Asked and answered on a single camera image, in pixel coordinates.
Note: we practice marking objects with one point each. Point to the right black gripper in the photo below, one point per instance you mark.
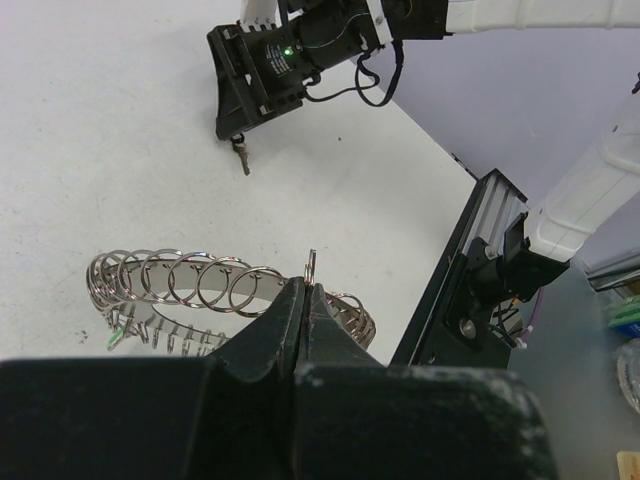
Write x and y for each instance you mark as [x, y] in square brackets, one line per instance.
[276, 58]

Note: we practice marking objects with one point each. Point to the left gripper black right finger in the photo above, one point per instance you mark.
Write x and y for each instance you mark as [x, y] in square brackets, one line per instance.
[357, 419]

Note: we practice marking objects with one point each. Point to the black key tag with key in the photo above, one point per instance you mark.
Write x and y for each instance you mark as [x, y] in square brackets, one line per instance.
[239, 147]

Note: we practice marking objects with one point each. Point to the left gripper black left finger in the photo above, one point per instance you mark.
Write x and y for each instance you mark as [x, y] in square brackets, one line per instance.
[226, 415]

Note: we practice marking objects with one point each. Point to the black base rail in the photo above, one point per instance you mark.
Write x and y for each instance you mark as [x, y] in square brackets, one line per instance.
[448, 327]

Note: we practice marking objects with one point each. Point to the metal band with key rings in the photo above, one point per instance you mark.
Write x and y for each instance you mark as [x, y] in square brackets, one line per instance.
[187, 304]

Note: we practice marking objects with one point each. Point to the green key tag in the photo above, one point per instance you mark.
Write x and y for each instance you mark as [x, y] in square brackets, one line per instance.
[116, 339]

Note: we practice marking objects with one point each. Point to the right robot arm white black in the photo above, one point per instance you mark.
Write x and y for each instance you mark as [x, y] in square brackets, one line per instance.
[377, 191]

